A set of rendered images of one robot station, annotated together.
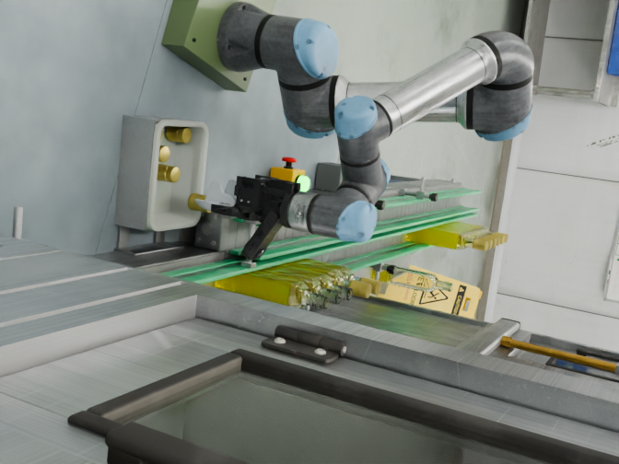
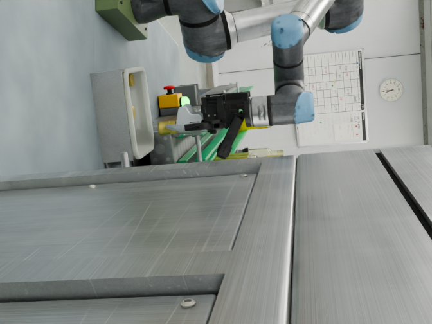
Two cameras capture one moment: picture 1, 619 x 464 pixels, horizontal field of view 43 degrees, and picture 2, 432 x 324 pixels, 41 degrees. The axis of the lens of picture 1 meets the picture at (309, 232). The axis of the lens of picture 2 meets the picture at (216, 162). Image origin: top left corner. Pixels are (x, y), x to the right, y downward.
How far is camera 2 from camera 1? 56 cm
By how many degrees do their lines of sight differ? 17
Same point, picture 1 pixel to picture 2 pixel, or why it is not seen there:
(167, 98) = (106, 54)
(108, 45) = (72, 17)
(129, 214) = (115, 151)
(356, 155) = (293, 58)
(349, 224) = (304, 109)
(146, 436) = not seen: outside the picture
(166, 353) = not seen: outside the picture
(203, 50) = (125, 9)
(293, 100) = (198, 35)
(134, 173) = (112, 117)
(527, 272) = (244, 143)
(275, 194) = (234, 104)
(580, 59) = not seen: outside the picture
